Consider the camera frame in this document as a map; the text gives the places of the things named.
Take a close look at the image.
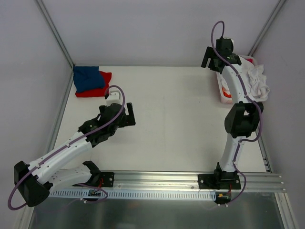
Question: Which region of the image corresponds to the white t shirt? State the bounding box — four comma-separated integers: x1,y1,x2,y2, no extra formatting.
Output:
227,58,270,102

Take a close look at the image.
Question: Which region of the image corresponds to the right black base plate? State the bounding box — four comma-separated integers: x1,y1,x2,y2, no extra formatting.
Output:
198,173,241,190

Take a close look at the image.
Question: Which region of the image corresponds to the left aluminium frame post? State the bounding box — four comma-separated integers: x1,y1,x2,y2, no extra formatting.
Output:
35,0,74,69

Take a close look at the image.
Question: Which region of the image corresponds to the folded red t shirt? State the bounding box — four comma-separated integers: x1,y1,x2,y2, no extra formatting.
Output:
75,71,112,98

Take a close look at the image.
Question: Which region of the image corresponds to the folded blue t shirt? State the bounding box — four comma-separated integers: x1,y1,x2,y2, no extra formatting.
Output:
73,66,105,93

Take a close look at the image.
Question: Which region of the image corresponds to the aluminium mounting rail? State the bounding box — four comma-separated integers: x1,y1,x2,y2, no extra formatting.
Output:
110,171,286,193

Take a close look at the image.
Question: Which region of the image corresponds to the right aluminium frame post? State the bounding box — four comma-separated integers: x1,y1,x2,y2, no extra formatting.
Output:
247,0,287,56

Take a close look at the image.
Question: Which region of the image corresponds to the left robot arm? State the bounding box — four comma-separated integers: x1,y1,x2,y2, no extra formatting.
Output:
14,103,136,207

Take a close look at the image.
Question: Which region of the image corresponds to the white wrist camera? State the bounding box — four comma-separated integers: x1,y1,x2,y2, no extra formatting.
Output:
105,91,121,106
225,38,234,52

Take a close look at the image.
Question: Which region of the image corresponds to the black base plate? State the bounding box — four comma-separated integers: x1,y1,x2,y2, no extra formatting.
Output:
89,171,115,187
198,173,241,190

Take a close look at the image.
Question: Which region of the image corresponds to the white slotted cable duct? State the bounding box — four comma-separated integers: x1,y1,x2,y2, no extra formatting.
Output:
50,188,216,201

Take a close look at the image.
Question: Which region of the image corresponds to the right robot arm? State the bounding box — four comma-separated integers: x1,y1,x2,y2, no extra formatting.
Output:
198,37,264,190

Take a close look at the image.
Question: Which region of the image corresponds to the white plastic basket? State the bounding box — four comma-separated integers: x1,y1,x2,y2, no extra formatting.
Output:
216,55,257,104

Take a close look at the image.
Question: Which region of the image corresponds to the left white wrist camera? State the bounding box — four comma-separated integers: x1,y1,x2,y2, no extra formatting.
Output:
105,91,121,106

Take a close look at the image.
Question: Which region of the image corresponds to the aluminium frame post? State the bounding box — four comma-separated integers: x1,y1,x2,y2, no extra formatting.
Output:
247,0,287,56
35,0,74,69

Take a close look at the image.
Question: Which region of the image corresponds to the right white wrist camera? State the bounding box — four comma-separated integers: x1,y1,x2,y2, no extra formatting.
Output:
225,38,234,52

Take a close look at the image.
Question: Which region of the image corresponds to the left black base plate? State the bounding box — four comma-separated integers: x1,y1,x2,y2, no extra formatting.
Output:
89,171,115,187

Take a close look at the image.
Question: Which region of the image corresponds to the orange t shirt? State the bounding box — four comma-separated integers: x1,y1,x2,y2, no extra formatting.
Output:
222,86,232,98

